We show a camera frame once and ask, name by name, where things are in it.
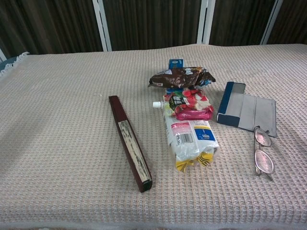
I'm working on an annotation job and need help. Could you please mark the white yellow snack bag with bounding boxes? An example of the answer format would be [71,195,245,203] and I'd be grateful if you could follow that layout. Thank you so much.
[164,112,220,173]

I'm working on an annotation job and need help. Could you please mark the brown snack bag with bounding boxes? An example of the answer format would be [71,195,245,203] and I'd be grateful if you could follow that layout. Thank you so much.
[148,66,216,89]

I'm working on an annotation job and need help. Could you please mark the blue grey folding case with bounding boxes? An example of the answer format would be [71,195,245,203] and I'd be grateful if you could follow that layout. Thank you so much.
[216,81,278,138]

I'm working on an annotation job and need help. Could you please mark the metal frame eyeglasses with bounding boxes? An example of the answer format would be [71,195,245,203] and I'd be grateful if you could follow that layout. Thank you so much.
[253,125,275,182]

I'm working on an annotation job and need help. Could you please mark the teal table pad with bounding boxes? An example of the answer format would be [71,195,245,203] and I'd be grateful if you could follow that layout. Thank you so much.
[0,55,19,72]

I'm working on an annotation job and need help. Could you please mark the pink snack packet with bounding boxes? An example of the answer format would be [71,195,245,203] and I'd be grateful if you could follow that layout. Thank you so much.
[176,106,214,121]

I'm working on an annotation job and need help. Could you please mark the beige waffle tablecloth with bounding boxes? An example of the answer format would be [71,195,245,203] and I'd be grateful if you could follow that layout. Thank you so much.
[0,44,307,230]

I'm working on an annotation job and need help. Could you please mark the red fruit spout pouch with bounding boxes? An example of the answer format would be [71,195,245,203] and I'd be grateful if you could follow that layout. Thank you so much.
[153,88,213,117]

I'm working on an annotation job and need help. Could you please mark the blue white carton box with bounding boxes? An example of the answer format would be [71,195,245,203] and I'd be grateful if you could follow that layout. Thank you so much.
[166,58,185,94]

